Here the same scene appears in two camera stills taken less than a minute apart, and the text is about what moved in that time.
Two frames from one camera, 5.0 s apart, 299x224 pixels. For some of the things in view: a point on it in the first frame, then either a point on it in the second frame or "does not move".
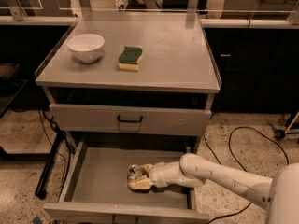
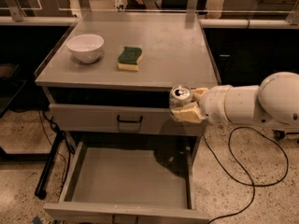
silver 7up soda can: x=134 y=172 to x=179 y=94
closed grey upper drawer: x=172 y=120 does not move
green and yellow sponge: x=130 y=58 does not move
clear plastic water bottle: x=121 y=0 does not move
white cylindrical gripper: x=156 y=173 to x=213 y=105
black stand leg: x=40 y=191 does not move
